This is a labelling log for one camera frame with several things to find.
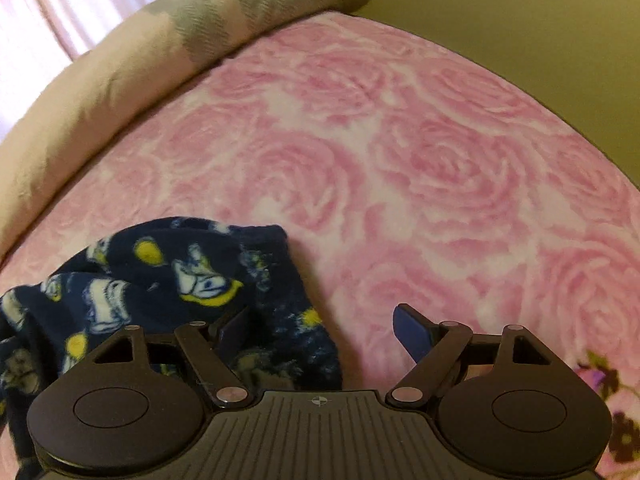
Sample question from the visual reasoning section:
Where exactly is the navy printed fleece garment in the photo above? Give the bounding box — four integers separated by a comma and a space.
0, 216, 345, 480

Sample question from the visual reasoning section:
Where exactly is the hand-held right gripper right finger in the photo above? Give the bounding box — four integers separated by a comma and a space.
385, 303, 552, 406

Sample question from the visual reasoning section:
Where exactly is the purple floral bed sheet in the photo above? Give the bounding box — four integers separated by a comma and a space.
572, 350, 640, 480

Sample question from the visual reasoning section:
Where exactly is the pink rose blanket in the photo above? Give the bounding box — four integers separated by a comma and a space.
0, 12, 640, 480

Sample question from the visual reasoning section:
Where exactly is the pink curtain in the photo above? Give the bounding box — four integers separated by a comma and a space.
0, 0, 243, 137

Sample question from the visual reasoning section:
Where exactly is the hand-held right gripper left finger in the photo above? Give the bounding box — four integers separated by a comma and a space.
90, 308, 252, 406

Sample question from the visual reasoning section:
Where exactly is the cream grey plaid comforter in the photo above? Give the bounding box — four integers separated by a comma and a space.
0, 0, 379, 263

